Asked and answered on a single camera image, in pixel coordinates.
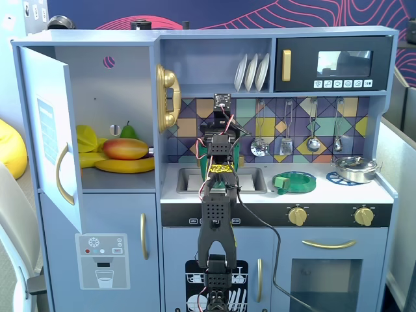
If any white toy plate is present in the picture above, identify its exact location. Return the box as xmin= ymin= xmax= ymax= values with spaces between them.
xmin=254 ymin=53 xmax=271 ymax=92
xmin=244 ymin=53 xmax=259 ymax=93
xmin=234 ymin=53 xmax=249 ymax=93

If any green ring shaped recipient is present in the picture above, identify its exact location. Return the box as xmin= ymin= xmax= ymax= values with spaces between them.
xmin=272 ymin=170 xmax=317 ymax=196

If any gold dishwasher handle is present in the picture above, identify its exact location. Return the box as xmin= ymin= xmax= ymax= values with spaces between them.
xmin=256 ymin=257 xmax=264 ymax=304

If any yellow starfruit toy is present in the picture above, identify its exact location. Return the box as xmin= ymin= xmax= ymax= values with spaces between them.
xmin=75 ymin=124 xmax=109 ymax=169

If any gold stove knob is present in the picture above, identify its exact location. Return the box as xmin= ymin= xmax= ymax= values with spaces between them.
xmin=354 ymin=207 xmax=374 ymax=228
xmin=288 ymin=207 xmax=308 ymax=228

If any steel ladle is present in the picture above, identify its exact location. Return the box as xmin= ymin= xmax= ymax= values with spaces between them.
xmin=305 ymin=99 xmax=321 ymax=153

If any gold microwave handle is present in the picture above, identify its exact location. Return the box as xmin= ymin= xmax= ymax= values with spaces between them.
xmin=281 ymin=49 xmax=293 ymax=83

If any grey toy sink basin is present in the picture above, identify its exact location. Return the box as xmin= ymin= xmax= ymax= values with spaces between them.
xmin=176 ymin=166 xmax=268 ymax=196

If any red yellow mango toy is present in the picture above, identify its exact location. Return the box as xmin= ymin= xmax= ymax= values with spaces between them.
xmin=102 ymin=137 xmax=151 ymax=161

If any blue cabinet door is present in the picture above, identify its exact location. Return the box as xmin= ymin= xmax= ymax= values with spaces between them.
xmin=18 ymin=45 xmax=84 ymax=235

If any blue toy kitchen unit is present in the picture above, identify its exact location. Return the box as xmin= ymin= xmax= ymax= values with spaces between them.
xmin=11 ymin=26 xmax=400 ymax=312

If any blue lattice trivet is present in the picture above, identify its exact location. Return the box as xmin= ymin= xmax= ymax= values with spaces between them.
xmin=326 ymin=170 xmax=369 ymax=187

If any yellow beanbag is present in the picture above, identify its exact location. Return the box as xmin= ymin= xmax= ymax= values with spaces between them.
xmin=0 ymin=118 xmax=29 ymax=180

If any small wrist camera board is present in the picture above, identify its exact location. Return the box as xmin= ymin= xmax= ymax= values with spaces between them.
xmin=213 ymin=92 xmax=233 ymax=111

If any gold curved door handle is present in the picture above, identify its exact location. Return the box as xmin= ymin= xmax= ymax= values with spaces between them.
xmin=55 ymin=142 xmax=76 ymax=207

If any steel toy pot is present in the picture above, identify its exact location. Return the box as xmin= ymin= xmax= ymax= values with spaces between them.
xmin=331 ymin=161 xmax=382 ymax=185

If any steel slotted spatula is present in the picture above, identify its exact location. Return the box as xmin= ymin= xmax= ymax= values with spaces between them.
xmin=279 ymin=99 xmax=294 ymax=157

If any black cable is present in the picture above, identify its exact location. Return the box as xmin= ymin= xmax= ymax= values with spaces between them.
xmin=226 ymin=183 xmax=317 ymax=312

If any black cylindrical device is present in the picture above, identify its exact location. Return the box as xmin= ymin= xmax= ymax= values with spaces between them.
xmin=130 ymin=19 xmax=153 ymax=31

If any black round device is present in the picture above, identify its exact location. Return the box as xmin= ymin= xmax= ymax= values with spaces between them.
xmin=46 ymin=14 xmax=77 ymax=31

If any black toy microwave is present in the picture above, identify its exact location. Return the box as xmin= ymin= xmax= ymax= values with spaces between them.
xmin=274 ymin=36 xmax=395 ymax=93

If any green pear shaped fruit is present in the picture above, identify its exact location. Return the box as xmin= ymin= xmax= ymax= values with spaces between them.
xmin=119 ymin=120 xmax=138 ymax=140

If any yellow banana toy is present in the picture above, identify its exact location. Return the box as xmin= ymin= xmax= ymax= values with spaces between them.
xmin=94 ymin=157 xmax=156 ymax=174

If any gold fridge handle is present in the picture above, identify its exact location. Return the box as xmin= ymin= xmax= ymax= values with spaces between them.
xmin=140 ymin=212 xmax=150 ymax=261

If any steel skimmer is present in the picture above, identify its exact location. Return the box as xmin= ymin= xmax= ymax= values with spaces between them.
xmin=250 ymin=99 xmax=271 ymax=158

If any white office chair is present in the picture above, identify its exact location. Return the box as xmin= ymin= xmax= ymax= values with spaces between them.
xmin=0 ymin=161 xmax=47 ymax=312

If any gold oven handle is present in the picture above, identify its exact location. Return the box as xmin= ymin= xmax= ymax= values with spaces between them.
xmin=302 ymin=239 xmax=358 ymax=250

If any light grey desk partition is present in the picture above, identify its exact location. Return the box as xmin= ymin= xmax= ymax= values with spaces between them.
xmin=376 ymin=116 xmax=416 ymax=310

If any steel spoon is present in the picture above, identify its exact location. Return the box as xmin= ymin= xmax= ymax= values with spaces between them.
xmin=332 ymin=98 xmax=345 ymax=152

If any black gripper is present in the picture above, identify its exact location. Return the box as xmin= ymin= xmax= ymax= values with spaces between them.
xmin=203 ymin=120 xmax=241 ymax=146

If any gold toy phone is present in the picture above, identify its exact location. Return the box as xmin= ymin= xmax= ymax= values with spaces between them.
xmin=155 ymin=62 xmax=182 ymax=134

